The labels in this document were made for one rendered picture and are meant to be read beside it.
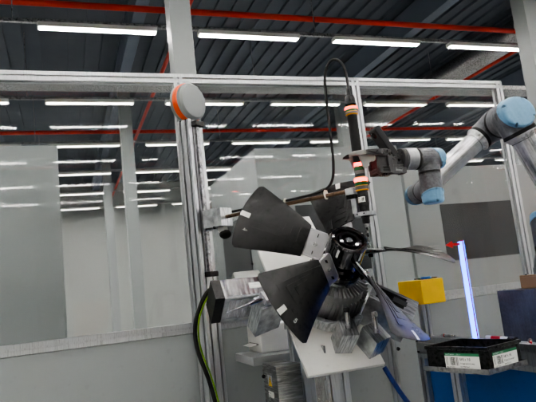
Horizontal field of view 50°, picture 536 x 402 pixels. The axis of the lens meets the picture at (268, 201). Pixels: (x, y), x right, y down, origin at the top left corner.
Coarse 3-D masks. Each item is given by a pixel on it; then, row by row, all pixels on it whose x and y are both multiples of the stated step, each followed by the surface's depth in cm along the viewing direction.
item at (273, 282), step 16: (272, 272) 161; (288, 272) 163; (304, 272) 166; (320, 272) 171; (272, 288) 159; (288, 288) 161; (304, 288) 164; (320, 288) 170; (272, 304) 157; (288, 304) 159; (304, 304) 163; (320, 304) 168; (288, 320) 157; (304, 320) 161; (304, 336) 159
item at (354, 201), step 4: (348, 188) 189; (352, 188) 188; (348, 192) 189; (352, 192) 188; (356, 192) 189; (348, 196) 188; (352, 196) 187; (356, 196) 188; (352, 200) 188; (356, 200) 187; (352, 204) 188; (356, 204) 187; (352, 208) 188; (356, 208) 187; (356, 212) 187; (360, 212) 184; (364, 212) 183; (368, 212) 183; (372, 212) 184; (356, 216) 185; (360, 216) 186
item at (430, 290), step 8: (416, 280) 216; (424, 280) 214; (432, 280) 215; (440, 280) 216; (400, 288) 226; (408, 288) 221; (416, 288) 216; (424, 288) 213; (432, 288) 215; (440, 288) 216; (408, 296) 221; (416, 296) 216; (424, 296) 213; (432, 296) 214; (440, 296) 215; (424, 304) 213
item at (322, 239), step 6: (312, 228) 183; (312, 234) 183; (324, 234) 182; (306, 240) 183; (312, 240) 183; (318, 240) 183; (324, 240) 182; (306, 246) 183; (312, 246) 183; (318, 246) 182; (324, 246) 182; (306, 252) 183; (318, 252) 182; (318, 258) 182
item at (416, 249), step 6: (384, 246) 183; (414, 246) 199; (420, 246) 198; (426, 246) 198; (414, 252) 180; (420, 252) 182; (426, 252) 184; (432, 252) 186; (438, 252) 189; (444, 258) 181; (450, 258) 182
